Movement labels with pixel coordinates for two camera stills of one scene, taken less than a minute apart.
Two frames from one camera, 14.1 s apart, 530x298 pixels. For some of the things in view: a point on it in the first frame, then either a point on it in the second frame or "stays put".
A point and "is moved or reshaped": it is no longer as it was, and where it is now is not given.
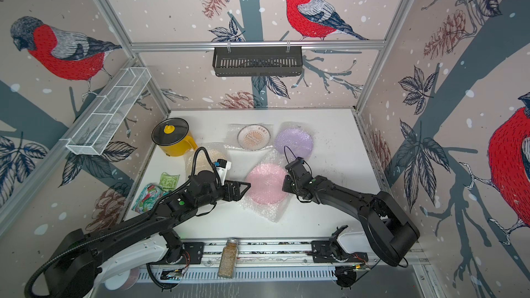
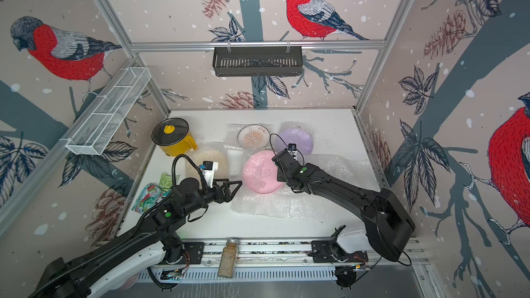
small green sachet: (168, 183) stays put
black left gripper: (237, 195) stays put
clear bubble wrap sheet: (265, 196) → (285, 202)
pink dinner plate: (266, 183) is moved or reshaped
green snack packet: (148, 197) stays put
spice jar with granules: (228, 259) stays put
